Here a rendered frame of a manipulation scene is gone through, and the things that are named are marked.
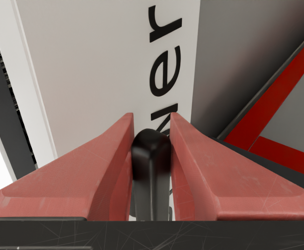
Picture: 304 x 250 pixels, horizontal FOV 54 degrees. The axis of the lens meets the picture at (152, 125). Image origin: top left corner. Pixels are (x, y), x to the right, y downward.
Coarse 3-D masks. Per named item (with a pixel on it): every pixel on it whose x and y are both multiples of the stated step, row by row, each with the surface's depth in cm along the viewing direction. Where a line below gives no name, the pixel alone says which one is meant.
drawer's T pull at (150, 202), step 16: (144, 144) 11; (160, 144) 11; (144, 160) 11; (160, 160) 11; (144, 176) 12; (160, 176) 12; (144, 192) 12; (160, 192) 12; (144, 208) 13; (160, 208) 13
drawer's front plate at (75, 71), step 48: (0, 0) 9; (48, 0) 9; (96, 0) 11; (144, 0) 13; (192, 0) 16; (0, 48) 10; (48, 48) 10; (96, 48) 12; (144, 48) 14; (192, 48) 18; (48, 96) 10; (96, 96) 13; (144, 96) 15; (48, 144) 12
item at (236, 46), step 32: (224, 0) 29; (256, 0) 36; (288, 0) 47; (224, 32) 31; (256, 32) 40; (288, 32) 55; (224, 64) 34; (256, 64) 45; (288, 64) 65; (192, 96) 30; (224, 96) 38; (256, 96) 53; (224, 128) 43
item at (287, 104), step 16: (288, 80) 45; (272, 96) 41; (288, 96) 42; (256, 112) 38; (272, 112) 38; (288, 112) 39; (240, 128) 36; (256, 128) 36; (272, 128) 36; (288, 128) 36; (224, 144) 32; (240, 144) 33; (256, 144) 33; (272, 144) 33; (288, 144) 34; (256, 160) 30; (272, 160) 31; (288, 160) 31; (288, 176) 28
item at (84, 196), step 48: (96, 144) 8; (0, 192) 6; (48, 192) 6; (96, 192) 6; (0, 240) 5; (48, 240) 5; (96, 240) 5; (144, 240) 5; (192, 240) 5; (240, 240) 5; (288, 240) 5
